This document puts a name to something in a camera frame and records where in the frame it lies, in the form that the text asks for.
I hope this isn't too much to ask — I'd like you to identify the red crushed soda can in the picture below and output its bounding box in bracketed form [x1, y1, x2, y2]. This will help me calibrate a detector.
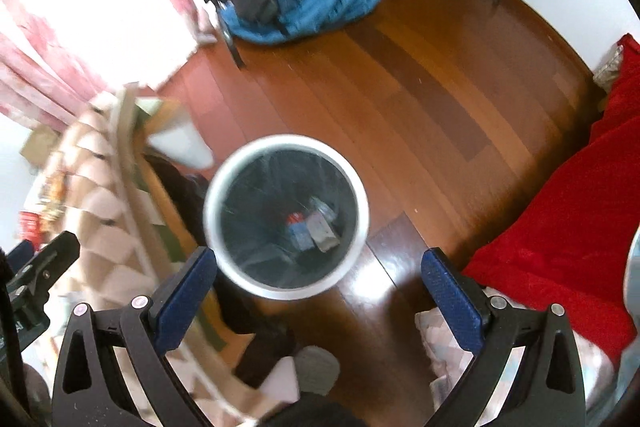
[18, 211, 42, 251]

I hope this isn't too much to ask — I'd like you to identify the orange yellow snack wrapper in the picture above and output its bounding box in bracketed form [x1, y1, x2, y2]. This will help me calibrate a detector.
[39, 171, 67, 233]

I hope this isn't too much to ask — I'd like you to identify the white blue package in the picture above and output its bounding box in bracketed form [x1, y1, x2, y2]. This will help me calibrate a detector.
[286, 212, 314, 251]

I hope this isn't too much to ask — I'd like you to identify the green milk carton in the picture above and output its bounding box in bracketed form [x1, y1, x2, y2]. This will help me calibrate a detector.
[306, 196, 341, 253]

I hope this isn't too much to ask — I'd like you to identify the white round trash bin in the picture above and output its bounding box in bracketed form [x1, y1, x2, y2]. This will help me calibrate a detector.
[203, 134, 370, 301]

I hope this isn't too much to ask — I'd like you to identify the checkered pillow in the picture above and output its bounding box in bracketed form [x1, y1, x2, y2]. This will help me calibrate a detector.
[416, 308, 615, 426]

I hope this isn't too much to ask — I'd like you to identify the checkered tablecloth on table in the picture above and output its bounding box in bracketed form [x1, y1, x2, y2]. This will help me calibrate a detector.
[19, 81, 302, 427]

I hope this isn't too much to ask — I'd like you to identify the brown paper bag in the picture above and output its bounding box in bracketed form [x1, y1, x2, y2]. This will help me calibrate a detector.
[20, 124, 60, 168]

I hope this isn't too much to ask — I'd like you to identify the red blanket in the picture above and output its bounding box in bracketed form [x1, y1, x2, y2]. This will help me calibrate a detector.
[463, 35, 639, 364]

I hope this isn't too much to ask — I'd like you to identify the grey slipper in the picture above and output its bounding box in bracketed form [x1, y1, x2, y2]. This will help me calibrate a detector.
[294, 346, 341, 397]

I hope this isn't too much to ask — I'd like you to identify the blue jacket pile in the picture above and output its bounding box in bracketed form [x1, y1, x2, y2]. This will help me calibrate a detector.
[221, 0, 381, 46]

